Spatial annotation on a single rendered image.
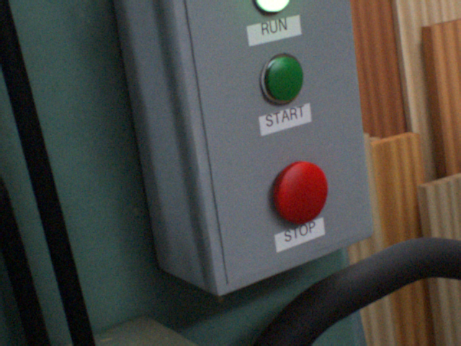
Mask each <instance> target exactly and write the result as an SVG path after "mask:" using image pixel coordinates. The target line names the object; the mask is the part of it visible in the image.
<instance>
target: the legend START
mask: <svg viewBox="0 0 461 346"><path fill-rule="evenodd" d="M310 121H312V119H311V112H310V103H307V104H304V105H300V106H297V107H292V108H289V109H288V110H284V111H280V112H276V113H272V114H270V115H265V116H261V117H259V123H260V129H261V135H266V134H268V133H273V132H277V131H279V130H284V129H287V128H291V127H294V126H298V125H302V124H305V123H307V122H310Z"/></svg>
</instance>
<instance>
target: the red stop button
mask: <svg viewBox="0 0 461 346"><path fill-rule="evenodd" d="M327 197H328V182H327V179H326V175H325V173H324V172H323V170H321V169H320V168H319V167H318V166H317V165H315V164H314V163H312V162H308V161H295V162H293V163H291V164H290V165H289V166H288V167H286V168H285V169H284V170H283V171H282V172H281V173H280V174H279V176H278V179H277V181H276V184H275V186H274V204H275V208H276V209H277V212H278V214H279V215H280V216H281V217H282V218H284V219H285V220H286V221H288V222H290V223H294V224H305V223H309V222H311V221H313V219H314V218H316V217H317V216H318V214H319V213H320V212H321V211H322V210H323V209H324V207H325V204H326V201H327Z"/></svg>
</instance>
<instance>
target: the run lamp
mask: <svg viewBox="0 0 461 346"><path fill-rule="evenodd" d="M253 2H254V4H255V5H256V7H257V8H258V9H259V10H260V11H261V12H263V13H265V14H276V13H278V12H281V11H282V10H283V9H284V8H285V7H286V6H287V3H288V0H253Z"/></svg>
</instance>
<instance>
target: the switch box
mask: <svg viewBox="0 0 461 346"><path fill-rule="evenodd" d="M113 2H114V7H115V14H116V20H117V28H118V33H119V38H120V46H121V50H122V54H123V60H124V64H125V73H126V77H127V86H128V91H129V95H130V104H131V108H132V114H133V122H135V131H136V136H137V140H138V148H139V154H140V162H141V167H142V171H143V180H144V185H145V189H146V198H148V207H149V211H150V216H151V225H152V229H153V238H154V242H155V247H156V256H157V260H158V265H159V267H160V268H161V269H162V270H165V271H167V272H169V273H171V274H172V275H175V276H177V277H178V278H181V279H182V280H185V281H187V282H189V283H191V284H194V285H196V286H198V287H200V288H201V289H203V290H206V291H207V292H209V293H212V294H214V295H218V296H221V295H224V294H226V293H230V292H232V291H235V290H238V289H240V288H242V287H244V286H246V285H249V284H252V283H255V282H257V281H260V280H263V279H265V278H269V277H271V276H273V275H276V274H277V273H278V272H282V271H285V270H288V269H290V268H292V267H296V266H298V265H301V264H303V263H306V262H309V261H312V260H313V259H315V258H317V257H320V256H323V255H325V254H328V253H331V252H335V251H337V250H339V249H342V248H344V247H348V246H349V245H350V244H354V243H356V242H358V241H362V240H364V239H367V238H370V237H371V235H372V233H374V226H372V212H371V204H370V190H369V182H368V175H367V160H366V153H365V145H364V131H363V124H362V108H361V102H360V101H359V87H358V79H357V65H356V58H355V49H354V35H353V27H352V13H351V6H350V0H288V3H287V6H286V7H285V8H284V9H283V10H282V11H281V12H278V13H276V14H265V13H263V12H261V11H260V10H259V9H258V8H257V7H256V5H255V4H254V2H253V0H113ZM296 15H300V28H301V35H296V36H292V37H286V38H282V39H278V40H273V41H272V42H269V43H262V44H258V45H252V46H249V38H248V33H247V26H249V25H256V24H260V23H264V22H271V21H274V20H278V19H285V18H288V17H295V16H296ZM275 53H289V54H292V56H294V57H296V59H298V60H299V62H300V64H301V66H302V68H303V86H302V89H301V90H300V93H299V95H298V96H297V98H296V99H294V100H293V101H291V102H290V103H288V104H285V105H278V104H275V103H272V102H270V101H268V100H267V99H266V98H265V97H264V95H263V93H262V90H261V87H260V73H261V69H262V66H263V65H264V62H265V61H266V60H267V59H269V58H270V57H271V56H273V54H275ZM307 103H310V112H311V119H312V121H310V122H307V123H305V124H302V125H298V126H294V127H291V128H287V129H284V130H279V131H277V132H273V133H268V134H266V135H261V129H260V123H259V117H261V116H265V115H270V114H272V113H276V112H280V111H284V110H288V109H289V108H292V107H297V106H300V105H304V104H307ZM295 161H308V162H312V163H314V164H315V165H317V166H318V167H319V168H320V169H321V170H323V172H324V173H325V175H326V179H327V182H328V197H327V201H326V204H325V207H324V209H323V210H322V211H321V212H320V213H319V214H318V216H317V217H316V218H314V219H313V221H316V220H318V218H322V217H323V222H324V229H325V235H323V236H319V237H317V238H314V239H311V240H309V241H305V242H303V243H301V244H298V245H295V246H292V247H291V248H289V249H286V250H283V251H280V252H277V249H276V243H275V237H274V235H277V234H278V233H280V232H283V231H286V230H289V229H293V228H295V227H298V226H301V225H303V224H294V223H290V222H288V221H286V220H285V219H284V218H282V217H281V216H280V215H279V214H278V212H277V209H276V208H275V204H274V186H275V184H276V181H277V179H278V176H279V174H280V173H281V172H282V171H283V170H284V169H285V168H286V167H288V166H289V165H290V164H291V163H293V162H295ZM311 222H312V221H311Z"/></svg>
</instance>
